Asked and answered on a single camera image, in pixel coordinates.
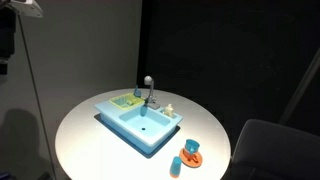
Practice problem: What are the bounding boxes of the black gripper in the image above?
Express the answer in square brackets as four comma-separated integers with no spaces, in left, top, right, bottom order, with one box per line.
[0,7,17,76]

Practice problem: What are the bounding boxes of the tall blue cup orange rim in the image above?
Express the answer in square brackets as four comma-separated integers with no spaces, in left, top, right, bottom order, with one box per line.
[169,155,183,179]

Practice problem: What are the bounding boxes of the yellow-green toy dish rack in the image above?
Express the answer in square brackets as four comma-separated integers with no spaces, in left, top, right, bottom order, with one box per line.
[109,93,145,111]

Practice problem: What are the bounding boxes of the grey toy faucet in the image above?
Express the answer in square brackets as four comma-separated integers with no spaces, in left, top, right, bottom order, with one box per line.
[143,75,161,111]

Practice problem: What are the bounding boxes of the light blue toy sink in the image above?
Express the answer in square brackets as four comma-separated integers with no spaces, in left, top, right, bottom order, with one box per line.
[94,92,184,155]

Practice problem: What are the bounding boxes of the cream toy soap bottle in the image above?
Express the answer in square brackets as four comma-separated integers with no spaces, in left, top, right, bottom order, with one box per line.
[163,103,176,118]

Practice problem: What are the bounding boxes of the blue toy mug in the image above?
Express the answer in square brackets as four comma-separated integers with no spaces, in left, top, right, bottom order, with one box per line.
[184,138,201,158]

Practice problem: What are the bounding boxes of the orange toy saucer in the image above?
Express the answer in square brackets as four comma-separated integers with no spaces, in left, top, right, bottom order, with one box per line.
[179,147,204,168]

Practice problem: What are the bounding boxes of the grey chair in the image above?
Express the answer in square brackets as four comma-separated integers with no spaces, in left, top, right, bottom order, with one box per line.
[229,118,320,180]

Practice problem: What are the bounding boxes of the grey diagonal metal pole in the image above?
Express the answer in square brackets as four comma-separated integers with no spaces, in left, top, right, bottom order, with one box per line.
[279,46,320,126]

